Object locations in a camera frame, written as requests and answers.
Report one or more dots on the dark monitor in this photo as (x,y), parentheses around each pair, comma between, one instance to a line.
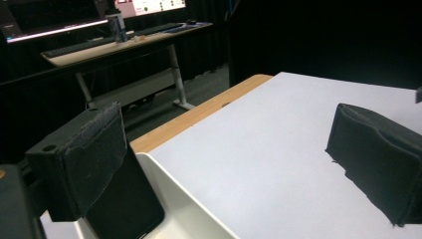
(49,16)

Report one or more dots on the white table mat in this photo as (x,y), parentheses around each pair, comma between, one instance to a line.
(265,149)

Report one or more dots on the black curtain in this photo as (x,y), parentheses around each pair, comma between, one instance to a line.
(325,36)

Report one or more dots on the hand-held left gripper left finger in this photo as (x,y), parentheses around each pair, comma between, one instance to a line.
(83,166)

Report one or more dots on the wooden table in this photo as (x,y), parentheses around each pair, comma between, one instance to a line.
(185,122)

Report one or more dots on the black keyboard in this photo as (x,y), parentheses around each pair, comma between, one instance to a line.
(83,45)
(159,29)

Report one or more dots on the white plastic storage bin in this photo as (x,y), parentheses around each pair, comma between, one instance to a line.
(187,217)

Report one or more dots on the drink can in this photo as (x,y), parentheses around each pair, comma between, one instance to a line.
(117,28)

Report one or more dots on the monitor with bright screen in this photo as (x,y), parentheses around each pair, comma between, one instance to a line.
(149,6)

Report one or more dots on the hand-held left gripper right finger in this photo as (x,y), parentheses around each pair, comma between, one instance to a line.
(378,159)

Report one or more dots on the white-legged desk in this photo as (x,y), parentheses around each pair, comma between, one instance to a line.
(99,50)

